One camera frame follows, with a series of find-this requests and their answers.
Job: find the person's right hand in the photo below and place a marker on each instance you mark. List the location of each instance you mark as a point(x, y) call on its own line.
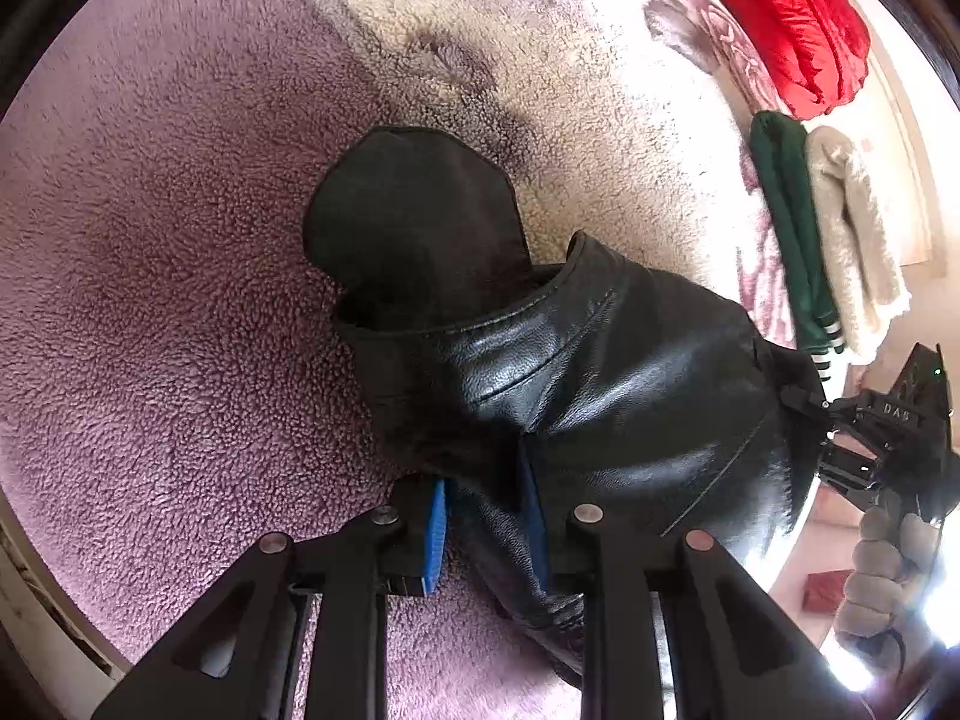
point(885, 577)

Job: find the red box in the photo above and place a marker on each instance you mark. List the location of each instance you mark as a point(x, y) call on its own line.
point(825, 590)

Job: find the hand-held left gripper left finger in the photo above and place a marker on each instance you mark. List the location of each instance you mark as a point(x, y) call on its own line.
point(435, 540)

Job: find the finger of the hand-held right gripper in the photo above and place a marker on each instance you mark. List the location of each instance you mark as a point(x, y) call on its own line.
point(806, 400)

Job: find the folded green striped-cuff garment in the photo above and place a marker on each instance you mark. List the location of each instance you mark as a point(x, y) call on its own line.
point(787, 225)

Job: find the folded white fleece garment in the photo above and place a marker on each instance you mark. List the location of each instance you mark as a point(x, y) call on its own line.
point(855, 240)

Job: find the black leather jacket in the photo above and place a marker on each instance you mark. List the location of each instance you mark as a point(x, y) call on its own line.
point(600, 390)

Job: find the red puffy jacket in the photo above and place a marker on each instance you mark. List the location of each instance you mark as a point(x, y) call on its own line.
point(787, 22)

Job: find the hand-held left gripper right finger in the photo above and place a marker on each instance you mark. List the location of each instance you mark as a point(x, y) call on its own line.
point(535, 514)

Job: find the purple floral blanket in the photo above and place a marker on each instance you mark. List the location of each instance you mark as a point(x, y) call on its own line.
point(150, 315)

